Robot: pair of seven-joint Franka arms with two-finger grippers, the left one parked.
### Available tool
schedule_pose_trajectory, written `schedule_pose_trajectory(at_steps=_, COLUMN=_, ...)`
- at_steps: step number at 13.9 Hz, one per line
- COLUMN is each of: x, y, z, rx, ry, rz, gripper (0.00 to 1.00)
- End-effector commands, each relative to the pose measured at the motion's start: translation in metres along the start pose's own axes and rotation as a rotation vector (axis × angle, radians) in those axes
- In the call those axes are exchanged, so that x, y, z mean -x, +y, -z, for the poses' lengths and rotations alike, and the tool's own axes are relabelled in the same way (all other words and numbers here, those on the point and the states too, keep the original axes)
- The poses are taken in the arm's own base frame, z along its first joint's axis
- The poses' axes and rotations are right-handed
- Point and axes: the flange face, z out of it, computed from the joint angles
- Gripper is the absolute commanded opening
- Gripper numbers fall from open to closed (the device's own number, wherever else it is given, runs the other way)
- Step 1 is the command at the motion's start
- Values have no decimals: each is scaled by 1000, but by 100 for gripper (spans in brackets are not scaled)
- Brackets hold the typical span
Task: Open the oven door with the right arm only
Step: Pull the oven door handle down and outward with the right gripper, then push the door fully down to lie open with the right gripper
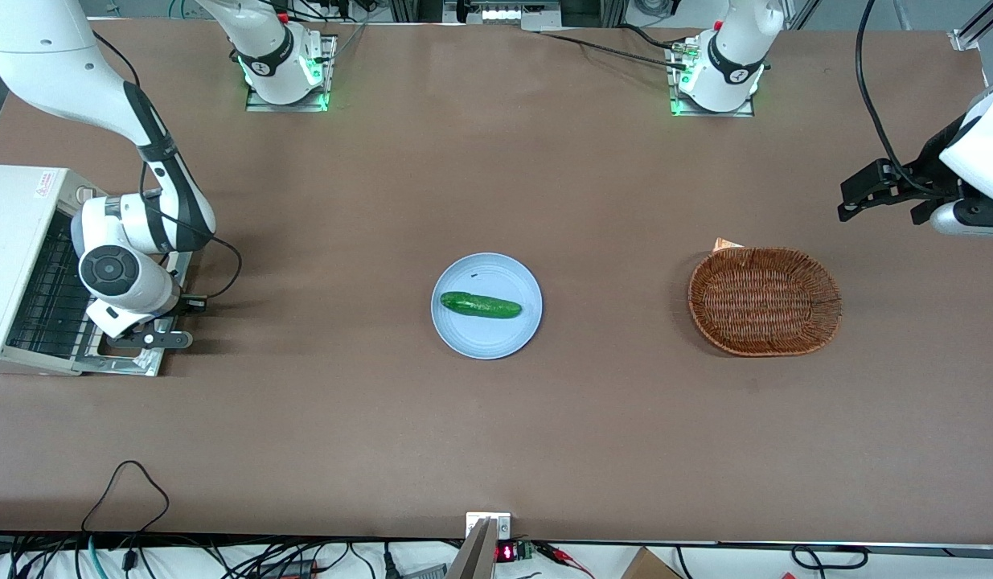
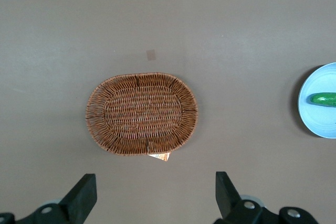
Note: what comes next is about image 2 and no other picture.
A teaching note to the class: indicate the light blue round plate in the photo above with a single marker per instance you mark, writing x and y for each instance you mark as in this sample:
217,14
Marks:
315,124

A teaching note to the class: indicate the brown tape patch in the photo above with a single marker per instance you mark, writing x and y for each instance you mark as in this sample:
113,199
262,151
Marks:
151,55

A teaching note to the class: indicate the orange paper tag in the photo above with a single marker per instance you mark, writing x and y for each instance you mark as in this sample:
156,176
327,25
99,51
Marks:
161,157

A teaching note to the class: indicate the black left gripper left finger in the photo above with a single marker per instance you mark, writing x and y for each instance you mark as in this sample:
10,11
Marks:
76,203

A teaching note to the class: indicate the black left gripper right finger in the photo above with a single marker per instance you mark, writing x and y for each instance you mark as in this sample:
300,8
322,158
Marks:
231,205

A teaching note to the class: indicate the green cucumber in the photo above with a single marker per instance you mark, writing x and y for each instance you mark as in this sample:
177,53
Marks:
323,99

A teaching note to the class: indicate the brown oval wicker basket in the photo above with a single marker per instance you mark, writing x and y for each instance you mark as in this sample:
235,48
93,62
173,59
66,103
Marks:
141,113

